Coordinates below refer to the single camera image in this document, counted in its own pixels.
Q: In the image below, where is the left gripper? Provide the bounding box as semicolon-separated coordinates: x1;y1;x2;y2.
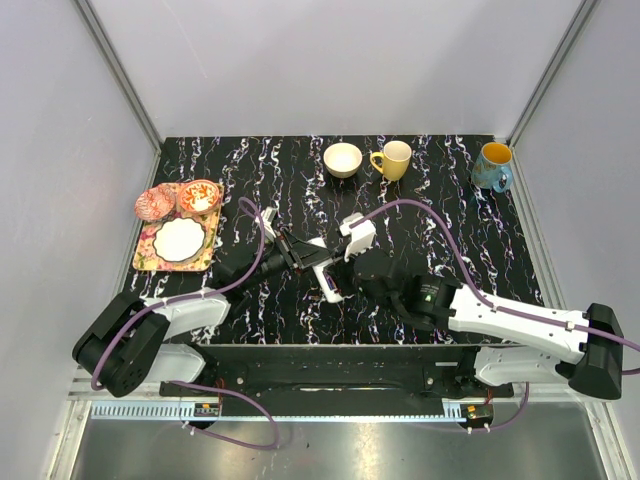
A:
240;227;333;291

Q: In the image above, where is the white remote control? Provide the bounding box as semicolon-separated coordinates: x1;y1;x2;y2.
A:
310;237;344;304

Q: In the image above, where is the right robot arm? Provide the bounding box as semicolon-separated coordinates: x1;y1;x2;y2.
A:
347;249;623;400

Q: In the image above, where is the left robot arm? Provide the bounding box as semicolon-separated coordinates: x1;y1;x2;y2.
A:
72;230;333;398

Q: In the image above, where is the cream ceramic bowl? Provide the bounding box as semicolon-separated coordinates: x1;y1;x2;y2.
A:
323;142;362;179

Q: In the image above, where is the orange floral small bowl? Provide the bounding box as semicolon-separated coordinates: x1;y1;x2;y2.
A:
177;179;222;214

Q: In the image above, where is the yellow mug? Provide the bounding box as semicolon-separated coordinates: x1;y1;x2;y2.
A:
369;140;412;181

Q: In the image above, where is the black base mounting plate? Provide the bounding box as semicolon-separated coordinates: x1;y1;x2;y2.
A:
158;344;516;417

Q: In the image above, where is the white scalloped plate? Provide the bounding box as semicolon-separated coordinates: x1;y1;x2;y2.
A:
153;218;206;262

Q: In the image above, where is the blue butterfly mug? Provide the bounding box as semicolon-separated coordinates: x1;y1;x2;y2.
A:
471;142;513;193

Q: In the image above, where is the floral rectangular tray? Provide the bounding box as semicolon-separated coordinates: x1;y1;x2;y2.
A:
131;183;224;272

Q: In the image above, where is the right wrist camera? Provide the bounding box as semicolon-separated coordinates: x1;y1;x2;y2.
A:
339;213;376;262

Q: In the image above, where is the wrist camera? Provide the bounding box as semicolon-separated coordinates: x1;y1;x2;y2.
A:
261;207;277;228
339;213;376;262

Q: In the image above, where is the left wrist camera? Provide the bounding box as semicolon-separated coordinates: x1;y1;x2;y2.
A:
261;207;277;228

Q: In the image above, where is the aluminium rail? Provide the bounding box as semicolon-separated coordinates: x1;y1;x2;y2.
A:
67;360;176;401

